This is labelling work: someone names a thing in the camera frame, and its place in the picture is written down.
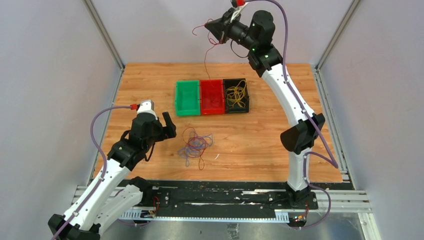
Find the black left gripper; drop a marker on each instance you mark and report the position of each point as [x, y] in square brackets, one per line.
[166, 132]

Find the green plastic bin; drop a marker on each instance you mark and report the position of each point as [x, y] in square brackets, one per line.
[187, 98]

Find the aluminium frame post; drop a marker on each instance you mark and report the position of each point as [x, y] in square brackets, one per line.
[350, 12]
[97, 20]

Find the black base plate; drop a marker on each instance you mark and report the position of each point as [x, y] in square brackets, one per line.
[233, 200]

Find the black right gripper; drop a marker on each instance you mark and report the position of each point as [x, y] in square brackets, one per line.
[221, 28]

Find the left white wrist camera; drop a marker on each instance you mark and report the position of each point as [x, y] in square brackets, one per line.
[147, 106]

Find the aluminium frame post left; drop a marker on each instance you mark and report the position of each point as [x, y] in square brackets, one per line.
[97, 20]

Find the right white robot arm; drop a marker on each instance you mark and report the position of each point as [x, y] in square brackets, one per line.
[268, 63]

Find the red plastic bin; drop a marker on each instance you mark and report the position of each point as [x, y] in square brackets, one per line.
[212, 100]

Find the black plastic bin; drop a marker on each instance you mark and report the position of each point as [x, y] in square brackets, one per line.
[236, 96]

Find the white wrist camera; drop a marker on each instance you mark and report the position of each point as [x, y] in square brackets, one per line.
[147, 106]
[238, 6]

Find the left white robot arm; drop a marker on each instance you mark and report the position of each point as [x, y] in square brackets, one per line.
[90, 216]

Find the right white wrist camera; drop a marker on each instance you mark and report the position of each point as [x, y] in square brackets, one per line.
[238, 6]

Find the aluminium frame post right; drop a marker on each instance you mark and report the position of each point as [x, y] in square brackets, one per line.
[350, 12]

